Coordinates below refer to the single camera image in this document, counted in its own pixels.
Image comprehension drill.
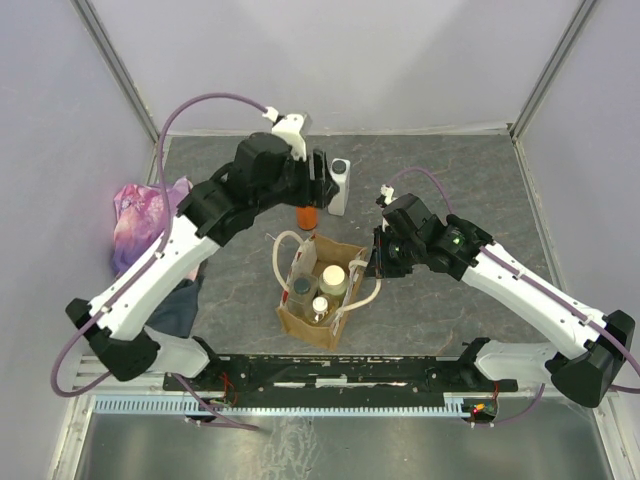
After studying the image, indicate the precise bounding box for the aluminium front rail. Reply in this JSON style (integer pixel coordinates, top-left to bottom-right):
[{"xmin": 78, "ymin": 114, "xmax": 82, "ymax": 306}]
[{"xmin": 69, "ymin": 353, "xmax": 621, "ymax": 397}]

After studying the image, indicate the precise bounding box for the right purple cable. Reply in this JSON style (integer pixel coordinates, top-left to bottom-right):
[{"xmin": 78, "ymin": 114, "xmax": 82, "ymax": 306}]
[{"xmin": 381, "ymin": 166, "xmax": 640, "ymax": 429}]

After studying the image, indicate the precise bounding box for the burlap watermelon canvas bag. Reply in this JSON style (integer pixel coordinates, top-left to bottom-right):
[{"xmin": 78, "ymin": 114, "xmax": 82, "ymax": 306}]
[{"xmin": 272, "ymin": 231, "xmax": 382, "ymax": 351}]

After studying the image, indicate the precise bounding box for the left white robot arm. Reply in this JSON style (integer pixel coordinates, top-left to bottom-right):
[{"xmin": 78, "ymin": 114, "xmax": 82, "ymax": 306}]
[{"xmin": 65, "ymin": 133, "xmax": 339, "ymax": 390}]

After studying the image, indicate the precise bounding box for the clear yellow bottle white cap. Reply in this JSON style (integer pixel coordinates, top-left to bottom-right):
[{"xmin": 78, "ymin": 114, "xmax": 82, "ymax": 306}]
[{"xmin": 311, "ymin": 295, "xmax": 330, "ymax": 325}]

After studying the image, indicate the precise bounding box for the clear square bottle grey cap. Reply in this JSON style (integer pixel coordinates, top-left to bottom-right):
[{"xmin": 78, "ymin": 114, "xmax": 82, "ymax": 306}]
[{"xmin": 286, "ymin": 273, "xmax": 318, "ymax": 320}]

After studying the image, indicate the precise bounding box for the light blue cable duct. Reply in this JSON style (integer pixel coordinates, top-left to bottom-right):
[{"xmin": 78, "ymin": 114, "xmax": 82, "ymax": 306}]
[{"xmin": 93, "ymin": 395, "xmax": 497, "ymax": 418}]

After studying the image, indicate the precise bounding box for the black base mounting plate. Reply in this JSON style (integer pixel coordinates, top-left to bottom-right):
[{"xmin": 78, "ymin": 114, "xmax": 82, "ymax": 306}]
[{"xmin": 187, "ymin": 354, "xmax": 518, "ymax": 393}]

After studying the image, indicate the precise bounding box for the left aluminium frame post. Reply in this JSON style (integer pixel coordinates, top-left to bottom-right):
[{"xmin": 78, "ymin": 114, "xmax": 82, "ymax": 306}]
[{"xmin": 70, "ymin": 0, "xmax": 159, "ymax": 143}]

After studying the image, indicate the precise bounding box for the dark blue towel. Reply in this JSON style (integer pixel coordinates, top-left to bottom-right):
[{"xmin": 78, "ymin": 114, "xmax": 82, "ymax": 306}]
[{"xmin": 146, "ymin": 277, "xmax": 203, "ymax": 338}]

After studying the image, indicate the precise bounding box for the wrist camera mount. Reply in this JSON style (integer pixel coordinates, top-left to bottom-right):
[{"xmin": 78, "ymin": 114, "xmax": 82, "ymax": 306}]
[
  {"xmin": 262, "ymin": 106, "xmax": 312, "ymax": 161},
  {"xmin": 376, "ymin": 184, "xmax": 396, "ymax": 208}
]

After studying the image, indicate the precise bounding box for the right aluminium frame post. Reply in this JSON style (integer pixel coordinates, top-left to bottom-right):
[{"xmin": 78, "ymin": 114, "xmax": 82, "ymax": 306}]
[{"xmin": 509, "ymin": 0, "xmax": 600, "ymax": 143}]

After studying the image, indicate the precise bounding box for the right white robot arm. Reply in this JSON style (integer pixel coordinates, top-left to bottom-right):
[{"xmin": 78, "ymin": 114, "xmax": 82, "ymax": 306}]
[{"xmin": 365, "ymin": 185, "xmax": 635, "ymax": 408}]

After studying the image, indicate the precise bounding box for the orange bottle dark blue cap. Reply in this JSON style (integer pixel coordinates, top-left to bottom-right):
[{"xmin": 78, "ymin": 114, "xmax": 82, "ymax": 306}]
[{"xmin": 296, "ymin": 206, "xmax": 318, "ymax": 231}]

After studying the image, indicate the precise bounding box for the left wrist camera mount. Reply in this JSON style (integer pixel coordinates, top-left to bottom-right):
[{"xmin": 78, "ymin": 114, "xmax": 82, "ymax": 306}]
[{"xmin": 262, "ymin": 106, "xmax": 312, "ymax": 161}]

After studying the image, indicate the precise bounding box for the pink purple cloth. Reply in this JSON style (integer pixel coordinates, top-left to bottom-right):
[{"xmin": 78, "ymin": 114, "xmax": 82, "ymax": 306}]
[{"xmin": 111, "ymin": 184, "xmax": 165, "ymax": 277}]

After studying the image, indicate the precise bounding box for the aluminium frame post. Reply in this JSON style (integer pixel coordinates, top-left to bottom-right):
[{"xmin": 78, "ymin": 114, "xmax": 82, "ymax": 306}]
[
  {"xmin": 70, "ymin": 0, "xmax": 159, "ymax": 143},
  {"xmin": 509, "ymin": 0, "xmax": 600, "ymax": 143}
]

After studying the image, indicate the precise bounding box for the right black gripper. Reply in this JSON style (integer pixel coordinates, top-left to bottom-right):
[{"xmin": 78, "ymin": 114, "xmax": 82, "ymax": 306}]
[{"xmin": 364, "ymin": 225, "xmax": 424, "ymax": 280}]

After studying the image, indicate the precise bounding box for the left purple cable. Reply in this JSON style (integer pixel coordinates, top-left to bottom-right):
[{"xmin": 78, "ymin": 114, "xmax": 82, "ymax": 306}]
[{"xmin": 51, "ymin": 92, "xmax": 279, "ymax": 432}]

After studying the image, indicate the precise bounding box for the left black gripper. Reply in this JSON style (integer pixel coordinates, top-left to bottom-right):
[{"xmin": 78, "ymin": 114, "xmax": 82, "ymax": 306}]
[{"xmin": 255, "ymin": 148, "xmax": 341, "ymax": 215}]

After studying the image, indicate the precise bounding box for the green bottle white cap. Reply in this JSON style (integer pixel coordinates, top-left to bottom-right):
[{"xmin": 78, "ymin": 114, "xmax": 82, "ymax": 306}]
[{"xmin": 319, "ymin": 264, "xmax": 349, "ymax": 306}]

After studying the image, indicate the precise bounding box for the white square bottle grey cap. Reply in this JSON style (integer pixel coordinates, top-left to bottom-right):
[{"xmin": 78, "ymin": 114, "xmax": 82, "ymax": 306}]
[{"xmin": 327, "ymin": 158, "xmax": 351, "ymax": 216}]

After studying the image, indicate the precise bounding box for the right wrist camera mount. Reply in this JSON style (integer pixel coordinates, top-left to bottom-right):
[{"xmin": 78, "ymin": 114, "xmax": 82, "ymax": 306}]
[{"xmin": 376, "ymin": 184, "xmax": 396, "ymax": 208}]

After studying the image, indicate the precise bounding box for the purple cable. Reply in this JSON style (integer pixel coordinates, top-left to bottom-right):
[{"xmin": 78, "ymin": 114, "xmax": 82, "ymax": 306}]
[
  {"xmin": 381, "ymin": 166, "xmax": 640, "ymax": 429},
  {"xmin": 51, "ymin": 92, "xmax": 279, "ymax": 432}
]

